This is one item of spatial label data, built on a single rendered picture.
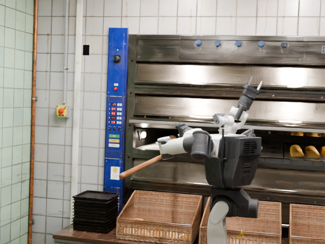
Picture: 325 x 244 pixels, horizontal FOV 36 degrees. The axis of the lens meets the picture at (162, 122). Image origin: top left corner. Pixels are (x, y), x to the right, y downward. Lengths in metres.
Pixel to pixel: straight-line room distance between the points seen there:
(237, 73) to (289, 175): 0.87
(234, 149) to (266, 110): 1.08
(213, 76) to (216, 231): 1.35
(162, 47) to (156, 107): 0.48
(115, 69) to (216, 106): 0.86
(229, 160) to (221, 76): 1.16
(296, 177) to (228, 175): 1.12
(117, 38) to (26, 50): 0.76
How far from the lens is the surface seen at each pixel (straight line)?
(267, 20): 3.92
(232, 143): 2.86
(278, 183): 3.91
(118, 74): 4.05
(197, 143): 2.81
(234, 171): 2.86
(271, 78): 3.87
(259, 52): 3.90
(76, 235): 3.79
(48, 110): 4.32
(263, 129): 3.73
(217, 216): 3.00
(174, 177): 3.99
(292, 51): 3.90
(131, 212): 4.02
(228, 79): 3.88
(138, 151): 4.05
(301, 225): 3.91
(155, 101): 4.01
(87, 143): 4.19
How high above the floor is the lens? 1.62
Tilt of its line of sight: 3 degrees down
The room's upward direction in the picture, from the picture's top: 2 degrees clockwise
